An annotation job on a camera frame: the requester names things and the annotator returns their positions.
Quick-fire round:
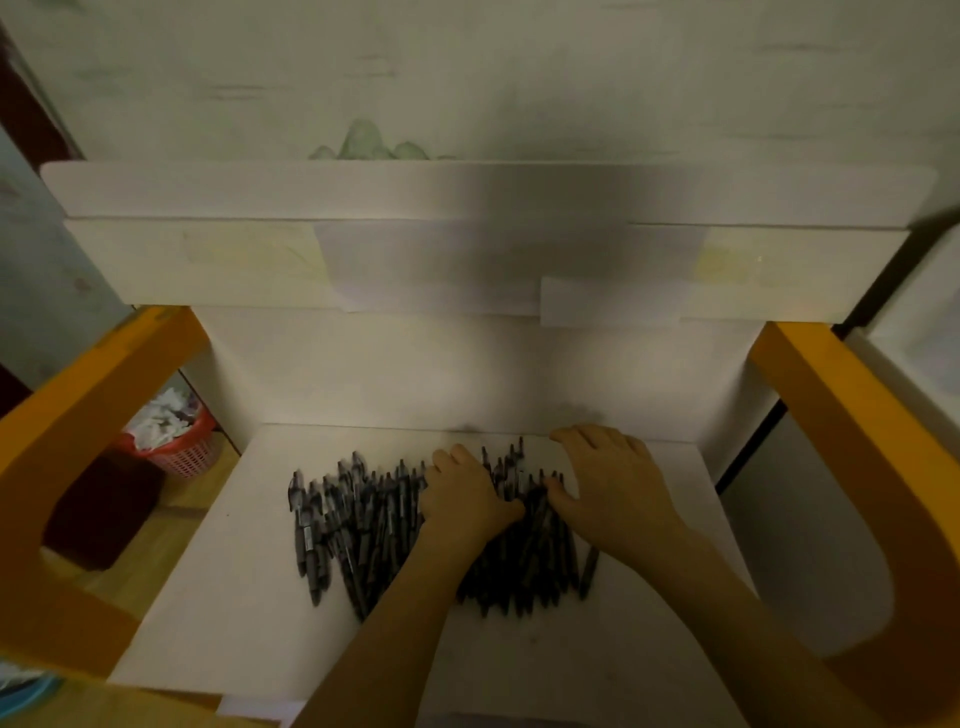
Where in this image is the person's right hand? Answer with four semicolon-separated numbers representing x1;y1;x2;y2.
544;425;691;575

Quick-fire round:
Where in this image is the person's left hand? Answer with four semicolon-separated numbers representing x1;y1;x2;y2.
410;444;526;575

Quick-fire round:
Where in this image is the pile of black pens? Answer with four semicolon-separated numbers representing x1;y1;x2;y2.
287;436;601;624

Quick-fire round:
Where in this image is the person's left forearm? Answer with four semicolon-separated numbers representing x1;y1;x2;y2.
292;543;485;728

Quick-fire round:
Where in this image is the person's right forearm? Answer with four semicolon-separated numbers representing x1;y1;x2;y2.
637;524;886;728

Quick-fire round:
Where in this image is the small white paper strip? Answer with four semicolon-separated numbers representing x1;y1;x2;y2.
538;275;685;330

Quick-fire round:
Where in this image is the large white paper sheet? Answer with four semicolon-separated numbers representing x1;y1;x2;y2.
313;220;708;316

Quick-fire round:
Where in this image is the red plastic basket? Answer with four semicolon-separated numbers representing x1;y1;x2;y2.
110;408;220;481

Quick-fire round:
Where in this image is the crumpled white paper trash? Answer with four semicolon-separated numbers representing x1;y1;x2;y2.
122;384;202;453

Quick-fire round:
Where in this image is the dark brown corner trim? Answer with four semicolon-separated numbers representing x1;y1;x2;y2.
0;26;84;174

